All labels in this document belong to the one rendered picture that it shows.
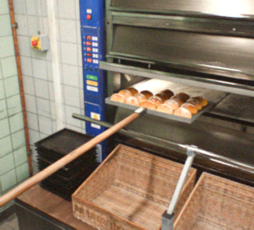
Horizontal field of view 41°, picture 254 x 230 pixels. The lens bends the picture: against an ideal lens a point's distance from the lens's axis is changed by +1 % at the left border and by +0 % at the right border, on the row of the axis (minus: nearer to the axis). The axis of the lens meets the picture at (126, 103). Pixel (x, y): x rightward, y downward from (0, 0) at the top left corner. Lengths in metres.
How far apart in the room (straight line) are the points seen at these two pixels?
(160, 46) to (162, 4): 0.23
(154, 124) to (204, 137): 0.32
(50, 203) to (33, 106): 0.87
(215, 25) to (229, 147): 0.65
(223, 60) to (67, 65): 1.10
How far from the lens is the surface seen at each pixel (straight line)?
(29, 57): 2.63
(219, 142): 1.93
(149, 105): 1.88
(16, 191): 1.26
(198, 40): 1.82
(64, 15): 2.29
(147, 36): 1.95
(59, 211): 2.15
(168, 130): 2.04
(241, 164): 1.50
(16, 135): 2.87
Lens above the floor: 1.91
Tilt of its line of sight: 21 degrees down
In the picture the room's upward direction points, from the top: straight up
